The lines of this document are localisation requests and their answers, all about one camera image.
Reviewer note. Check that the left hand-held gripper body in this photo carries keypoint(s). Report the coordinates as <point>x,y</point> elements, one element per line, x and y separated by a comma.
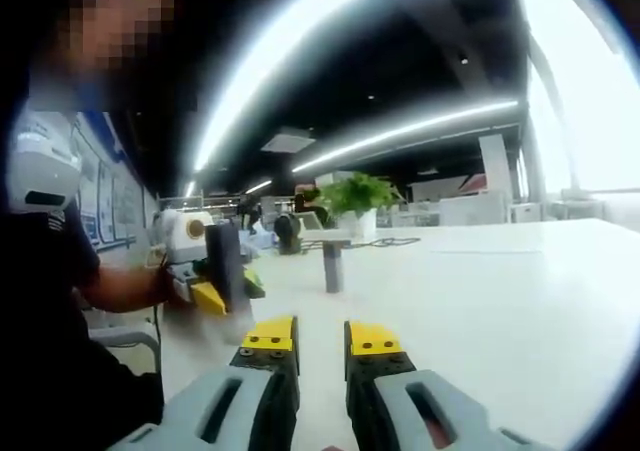
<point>175,241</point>

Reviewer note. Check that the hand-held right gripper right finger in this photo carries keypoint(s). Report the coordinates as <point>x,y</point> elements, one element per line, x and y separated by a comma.
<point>400,401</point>

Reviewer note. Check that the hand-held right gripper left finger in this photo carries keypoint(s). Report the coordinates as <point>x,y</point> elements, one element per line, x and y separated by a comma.
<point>215,406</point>

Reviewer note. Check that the tall cosmetic bottle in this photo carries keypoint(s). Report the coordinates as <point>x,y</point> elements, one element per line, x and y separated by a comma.
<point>225,266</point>

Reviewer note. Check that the short cosmetic bottle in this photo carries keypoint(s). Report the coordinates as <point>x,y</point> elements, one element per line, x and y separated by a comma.
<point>334,271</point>

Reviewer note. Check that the person's left hand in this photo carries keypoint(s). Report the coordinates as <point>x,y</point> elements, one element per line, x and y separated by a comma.
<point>166,286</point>

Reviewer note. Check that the metal shelf rack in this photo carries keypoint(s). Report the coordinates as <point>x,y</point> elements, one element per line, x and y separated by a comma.
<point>200,201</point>

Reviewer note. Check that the clear plastic bag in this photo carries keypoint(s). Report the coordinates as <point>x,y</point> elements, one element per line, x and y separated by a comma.
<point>260,236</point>

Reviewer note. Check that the green potted plant white pot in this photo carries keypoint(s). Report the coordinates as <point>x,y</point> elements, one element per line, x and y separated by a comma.
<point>357,196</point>

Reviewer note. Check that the white chest device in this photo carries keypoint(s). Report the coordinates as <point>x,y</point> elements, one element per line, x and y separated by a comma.
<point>45,171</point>

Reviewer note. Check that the ceiling air conditioner unit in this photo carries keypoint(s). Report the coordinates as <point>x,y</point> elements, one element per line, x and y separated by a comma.
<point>289,140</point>

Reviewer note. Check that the flat white sheet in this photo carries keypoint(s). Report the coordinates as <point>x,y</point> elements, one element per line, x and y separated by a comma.
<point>485,251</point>

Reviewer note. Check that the person in black shirt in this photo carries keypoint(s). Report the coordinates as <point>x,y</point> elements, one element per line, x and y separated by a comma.
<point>40,371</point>

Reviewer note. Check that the long ceiling light strip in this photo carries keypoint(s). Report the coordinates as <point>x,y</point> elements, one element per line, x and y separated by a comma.
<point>400,131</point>
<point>260,81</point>

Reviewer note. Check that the group of white office chairs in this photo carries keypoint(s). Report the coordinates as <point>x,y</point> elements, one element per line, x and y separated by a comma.
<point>470,211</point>

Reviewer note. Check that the blue and white wall poster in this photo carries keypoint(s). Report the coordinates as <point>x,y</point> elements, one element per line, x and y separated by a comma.
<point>110,196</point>

